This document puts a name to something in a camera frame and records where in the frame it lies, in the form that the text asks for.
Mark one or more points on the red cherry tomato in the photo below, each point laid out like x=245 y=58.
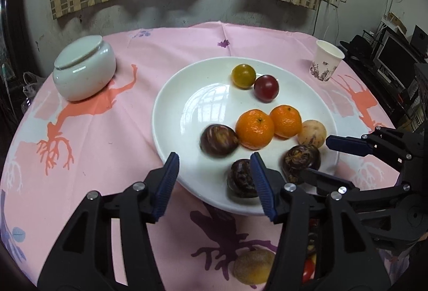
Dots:
x=308 y=272

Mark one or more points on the patterned paper cup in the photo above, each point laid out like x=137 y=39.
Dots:
x=326 y=60

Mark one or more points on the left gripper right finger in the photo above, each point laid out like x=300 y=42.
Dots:
x=346 y=255

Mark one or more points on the yellow green round fruit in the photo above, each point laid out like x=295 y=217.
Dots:
x=254 y=267

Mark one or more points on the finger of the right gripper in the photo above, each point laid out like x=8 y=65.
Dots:
x=331 y=182
x=390 y=146

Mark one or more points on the yellow green tomato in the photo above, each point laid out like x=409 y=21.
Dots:
x=243 y=76

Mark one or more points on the large orange mandarin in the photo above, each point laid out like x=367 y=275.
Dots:
x=287 y=121

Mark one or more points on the black tv stand shelf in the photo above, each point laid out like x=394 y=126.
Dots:
x=402 y=105

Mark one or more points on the black monitor screen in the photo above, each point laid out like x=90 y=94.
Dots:
x=397 y=60

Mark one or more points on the striped pepino melon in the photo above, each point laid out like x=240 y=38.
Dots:
x=313 y=133

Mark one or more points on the pink patterned tablecloth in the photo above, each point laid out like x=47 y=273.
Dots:
x=61 y=151

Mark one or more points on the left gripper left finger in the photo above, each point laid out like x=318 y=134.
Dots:
x=81 y=257

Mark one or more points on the dark red plum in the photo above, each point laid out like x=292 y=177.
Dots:
x=266 y=88

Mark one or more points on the white oval plate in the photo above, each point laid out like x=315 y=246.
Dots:
x=202 y=95

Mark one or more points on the white lidded ceramic jar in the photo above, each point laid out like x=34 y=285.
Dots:
x=83 y=68

